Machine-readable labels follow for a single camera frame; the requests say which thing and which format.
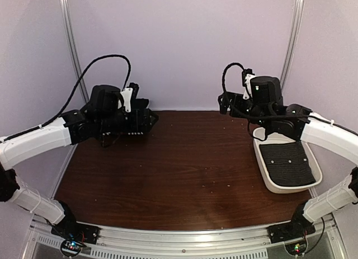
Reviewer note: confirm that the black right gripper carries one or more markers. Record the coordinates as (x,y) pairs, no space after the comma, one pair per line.
(235,111)

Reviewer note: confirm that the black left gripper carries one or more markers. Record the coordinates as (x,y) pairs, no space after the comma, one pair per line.
(145,126)

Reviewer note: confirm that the dark pinstriped long sleeve shirt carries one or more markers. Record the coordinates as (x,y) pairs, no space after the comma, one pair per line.
(287,164)

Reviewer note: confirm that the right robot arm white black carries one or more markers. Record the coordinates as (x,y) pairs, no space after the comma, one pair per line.
(262,104)

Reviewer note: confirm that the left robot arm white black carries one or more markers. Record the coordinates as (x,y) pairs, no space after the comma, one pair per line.
(110,111)

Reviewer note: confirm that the white plastic basin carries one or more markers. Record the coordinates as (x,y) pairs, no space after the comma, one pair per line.
(276,138)

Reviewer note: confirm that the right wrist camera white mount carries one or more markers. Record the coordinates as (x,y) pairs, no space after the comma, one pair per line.
(247,75)

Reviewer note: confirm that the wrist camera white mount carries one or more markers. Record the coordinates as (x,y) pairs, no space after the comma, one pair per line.
(126,96)
(247,75)

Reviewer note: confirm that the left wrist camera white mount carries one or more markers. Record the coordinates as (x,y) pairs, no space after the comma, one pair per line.
(126,96)

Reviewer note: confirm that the aluminium front rail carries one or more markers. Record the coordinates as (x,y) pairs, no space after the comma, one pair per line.
(247,242)

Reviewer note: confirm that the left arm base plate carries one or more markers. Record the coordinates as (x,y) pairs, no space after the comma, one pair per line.
(81,233)

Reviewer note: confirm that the right aluminium corner post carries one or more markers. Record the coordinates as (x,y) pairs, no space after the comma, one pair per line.
(294,33)

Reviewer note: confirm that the aluminium corner post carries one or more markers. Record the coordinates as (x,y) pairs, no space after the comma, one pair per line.
(64,4)
(294,33)

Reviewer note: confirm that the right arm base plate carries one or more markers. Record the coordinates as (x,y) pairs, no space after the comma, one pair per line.
(287,231)

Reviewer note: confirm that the left aluminium corner post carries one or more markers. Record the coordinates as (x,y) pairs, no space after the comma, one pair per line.
(64,4)

